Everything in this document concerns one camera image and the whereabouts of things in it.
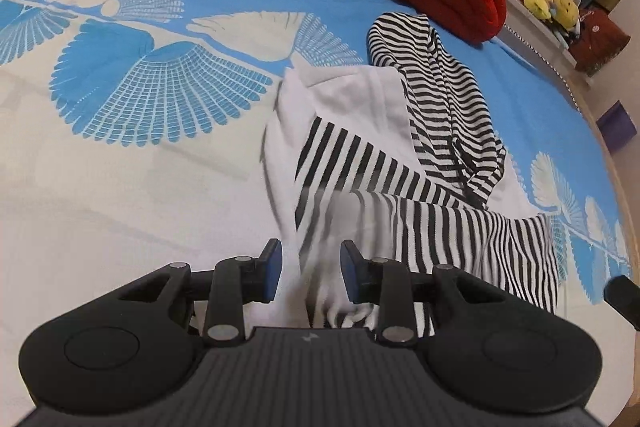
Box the black white striped shirt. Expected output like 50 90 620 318
292 12 560 330

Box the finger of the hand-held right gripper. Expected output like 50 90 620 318
603 274 640 334

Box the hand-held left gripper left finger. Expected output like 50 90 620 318
116 239 284 348

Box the purple box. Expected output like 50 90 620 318
596 102 631 152

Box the blue fan print bed sheet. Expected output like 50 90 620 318
0 0 633 410

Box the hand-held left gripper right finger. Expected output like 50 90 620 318
339 239 507 348

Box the dark red bag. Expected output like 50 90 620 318
570 4 632 74

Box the yellow plush toy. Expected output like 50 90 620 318
522 0 552 20
550 0 582 36

